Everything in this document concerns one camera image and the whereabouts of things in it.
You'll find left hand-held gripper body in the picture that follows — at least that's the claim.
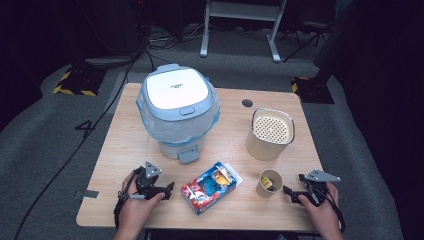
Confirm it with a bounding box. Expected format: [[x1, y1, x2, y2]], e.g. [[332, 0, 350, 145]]
[[134, 161, 168, 201]]

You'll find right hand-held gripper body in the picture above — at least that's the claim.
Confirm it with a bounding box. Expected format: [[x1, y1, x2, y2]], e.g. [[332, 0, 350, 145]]
[[298, 169, 342, 207]]

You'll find yellow and dark tea bag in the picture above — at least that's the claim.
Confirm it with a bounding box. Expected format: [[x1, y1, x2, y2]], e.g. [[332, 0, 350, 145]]
[[260, 176, 276, 192]]

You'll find brown paper cup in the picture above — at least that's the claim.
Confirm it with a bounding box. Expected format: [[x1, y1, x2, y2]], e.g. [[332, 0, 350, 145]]
[[255, 169, 284, 199]]

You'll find beige container with strainer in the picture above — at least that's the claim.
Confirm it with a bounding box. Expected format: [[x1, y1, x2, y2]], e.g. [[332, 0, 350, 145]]
[[245, 107, 296, 162]]

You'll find white and blue pedal bin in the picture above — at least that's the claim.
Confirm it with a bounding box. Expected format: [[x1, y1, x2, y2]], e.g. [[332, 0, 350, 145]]
[[135, 63, 221, 165]]

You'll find person's left hand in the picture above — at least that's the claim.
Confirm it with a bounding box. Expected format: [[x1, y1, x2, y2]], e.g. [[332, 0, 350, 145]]
[[118, 172, 166, 231]]

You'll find person's right hand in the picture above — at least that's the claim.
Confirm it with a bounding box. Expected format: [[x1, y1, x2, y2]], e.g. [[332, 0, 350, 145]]
[[298, 183, 343, 234]]

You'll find clear plastic bin liner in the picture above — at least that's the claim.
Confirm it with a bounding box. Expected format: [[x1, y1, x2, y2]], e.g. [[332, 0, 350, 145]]
[[135, 78, 221, 148]]

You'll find grey tape strip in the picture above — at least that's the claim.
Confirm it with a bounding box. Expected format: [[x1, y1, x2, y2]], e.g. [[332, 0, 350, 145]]
[[74, 189, 100, 200]]

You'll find grey flat stand base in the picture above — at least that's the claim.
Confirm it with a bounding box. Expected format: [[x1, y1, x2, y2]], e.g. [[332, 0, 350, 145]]
[[84, 54, 138, 69]]

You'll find black tripod stand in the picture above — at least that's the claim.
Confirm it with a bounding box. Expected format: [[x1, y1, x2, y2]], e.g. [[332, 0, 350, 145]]
[[281, 21, 334, 64]]

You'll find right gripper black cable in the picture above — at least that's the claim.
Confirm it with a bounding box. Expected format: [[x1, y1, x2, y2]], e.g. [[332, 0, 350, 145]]
[[319, 189, 347, 234]]

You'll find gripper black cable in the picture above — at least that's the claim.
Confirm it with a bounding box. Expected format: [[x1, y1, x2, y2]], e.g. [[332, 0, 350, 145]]
[[113, 168, 143, 231], [319, 189, 347, 234]]

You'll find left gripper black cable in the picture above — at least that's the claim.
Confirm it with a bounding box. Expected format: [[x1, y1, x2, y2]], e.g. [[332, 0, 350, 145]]
[[113, 168, 143, 231]]

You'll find long black floor cable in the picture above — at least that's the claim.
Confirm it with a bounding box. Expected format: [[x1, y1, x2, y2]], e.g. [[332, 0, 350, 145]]
[[13, 49, 148, 240]]

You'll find bundle of floor cables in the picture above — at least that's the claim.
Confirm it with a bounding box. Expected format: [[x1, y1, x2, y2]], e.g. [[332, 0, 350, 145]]
[[146, 23, 208, 51]]

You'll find white metal desk frame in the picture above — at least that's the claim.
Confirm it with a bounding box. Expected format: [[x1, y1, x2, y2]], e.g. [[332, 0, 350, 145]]
[[199, 0, 288, 64]]

